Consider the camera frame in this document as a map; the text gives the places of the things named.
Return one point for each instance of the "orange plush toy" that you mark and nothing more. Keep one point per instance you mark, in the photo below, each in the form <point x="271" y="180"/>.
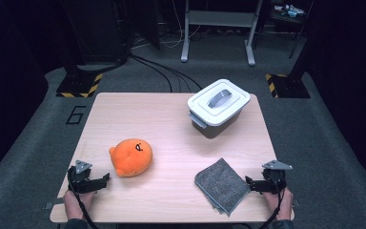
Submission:
<point x="132" y="157"/>

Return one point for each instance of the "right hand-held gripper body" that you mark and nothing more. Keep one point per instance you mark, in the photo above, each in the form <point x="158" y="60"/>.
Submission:
<point x="274" y="178"/>

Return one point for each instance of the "person's right hand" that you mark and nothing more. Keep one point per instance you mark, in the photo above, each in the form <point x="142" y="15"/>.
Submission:
<point x="278" y="203"/>

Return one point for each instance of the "dark shelf with clutter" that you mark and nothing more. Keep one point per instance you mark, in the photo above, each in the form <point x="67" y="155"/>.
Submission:
<point x="289" y="11"/>

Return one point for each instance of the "black stand base striped edge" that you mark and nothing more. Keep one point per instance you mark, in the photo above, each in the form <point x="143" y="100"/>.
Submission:
<point x="290" y="86"/>
<point x="77" y="85"/>

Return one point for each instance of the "grey cloth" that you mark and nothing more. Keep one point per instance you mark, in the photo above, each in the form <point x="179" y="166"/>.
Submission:
<point x="222" y="186"/>

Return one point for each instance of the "person's left hand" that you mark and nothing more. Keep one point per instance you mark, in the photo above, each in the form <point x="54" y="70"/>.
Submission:
<point x="76" y="203"/>

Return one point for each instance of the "brown transparent storage box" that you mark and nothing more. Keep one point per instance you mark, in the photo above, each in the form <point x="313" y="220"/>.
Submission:
<point x="216" y="127"/>

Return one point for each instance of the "grey tape strip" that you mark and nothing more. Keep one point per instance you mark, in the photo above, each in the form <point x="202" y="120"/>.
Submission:
<point x="296" y="203"/>
<point x="49" y="205"/>

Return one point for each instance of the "white metal stand frame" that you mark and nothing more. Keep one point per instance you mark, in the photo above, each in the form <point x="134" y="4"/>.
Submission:
<point x="219" y="19"/>

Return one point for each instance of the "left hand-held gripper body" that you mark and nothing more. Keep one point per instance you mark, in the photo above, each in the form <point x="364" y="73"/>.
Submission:
<point x="81" y="178"/>

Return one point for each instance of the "black cabinet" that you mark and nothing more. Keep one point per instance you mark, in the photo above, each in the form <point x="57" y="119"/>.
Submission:
<point x="95" y="28"/>

